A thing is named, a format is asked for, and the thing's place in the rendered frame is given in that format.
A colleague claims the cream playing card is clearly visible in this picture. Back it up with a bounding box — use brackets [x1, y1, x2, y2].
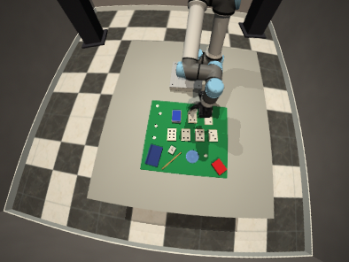
[188, 113, 197, 123]
[195, 129, 205, 141]
[167, 128, 176, 141]
[182, 129, 190, 141]
[205, 117, 213, 125]
[208, 129, 218, 142]

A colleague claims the green felt table surface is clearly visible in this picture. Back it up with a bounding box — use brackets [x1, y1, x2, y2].
[140, 100, 228, 178]

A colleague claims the red rectangular tile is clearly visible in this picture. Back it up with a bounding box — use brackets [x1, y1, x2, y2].
[211, 158, 227, 175]

